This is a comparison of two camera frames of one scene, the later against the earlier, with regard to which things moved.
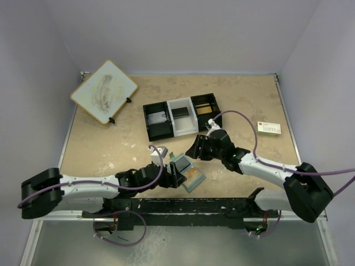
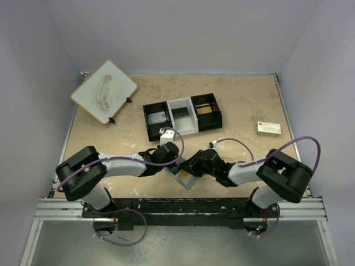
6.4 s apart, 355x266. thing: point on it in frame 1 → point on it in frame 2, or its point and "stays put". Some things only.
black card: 179,112 stays put
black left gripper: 177,178 → 173,165
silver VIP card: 157,117 stays put
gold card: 204,110 stays put
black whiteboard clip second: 111,120 stays put
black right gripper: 195,152 → 188,164
